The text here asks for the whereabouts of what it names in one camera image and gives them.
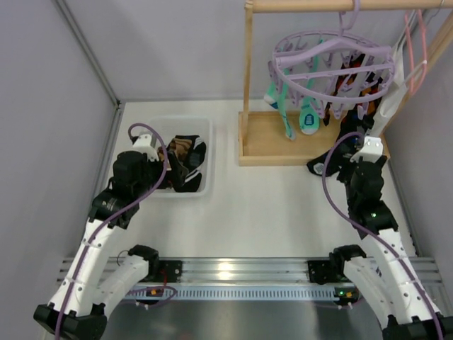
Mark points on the purple round clip hanger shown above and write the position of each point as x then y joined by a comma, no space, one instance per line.
293,55

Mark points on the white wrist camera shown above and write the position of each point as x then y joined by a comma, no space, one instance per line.
145,143
371,150

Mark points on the aluminium mounting rail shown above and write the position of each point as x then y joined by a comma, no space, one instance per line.
245,270

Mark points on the argyle sock red yellow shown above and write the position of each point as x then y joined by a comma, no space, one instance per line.
370,87

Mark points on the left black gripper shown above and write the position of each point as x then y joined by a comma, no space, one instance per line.
156,166

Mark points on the white plastic bin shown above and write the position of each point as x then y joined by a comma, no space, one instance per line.
170,126

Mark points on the black grey blue sock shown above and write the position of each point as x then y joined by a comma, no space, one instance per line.
341,155

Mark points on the brown striped sock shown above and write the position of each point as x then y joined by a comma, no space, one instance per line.
180,147

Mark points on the teal sock with blue patch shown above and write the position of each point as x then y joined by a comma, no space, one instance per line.
308,118

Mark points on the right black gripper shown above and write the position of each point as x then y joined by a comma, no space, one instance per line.
363,166

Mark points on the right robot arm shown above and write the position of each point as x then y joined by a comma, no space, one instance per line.
379,265

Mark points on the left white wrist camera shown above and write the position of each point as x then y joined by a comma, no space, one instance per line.
145,143

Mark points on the teal sock left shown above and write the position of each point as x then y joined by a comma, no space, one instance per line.
276,101

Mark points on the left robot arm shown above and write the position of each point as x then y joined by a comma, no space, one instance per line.
83,303

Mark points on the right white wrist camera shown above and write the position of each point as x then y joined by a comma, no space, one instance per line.
371,150

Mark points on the wooden clothes rack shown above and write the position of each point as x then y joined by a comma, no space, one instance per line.
261,139

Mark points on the white tote bag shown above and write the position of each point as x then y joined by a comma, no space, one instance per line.
391,101

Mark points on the slotted grey cable duct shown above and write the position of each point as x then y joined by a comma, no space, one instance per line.
249,293

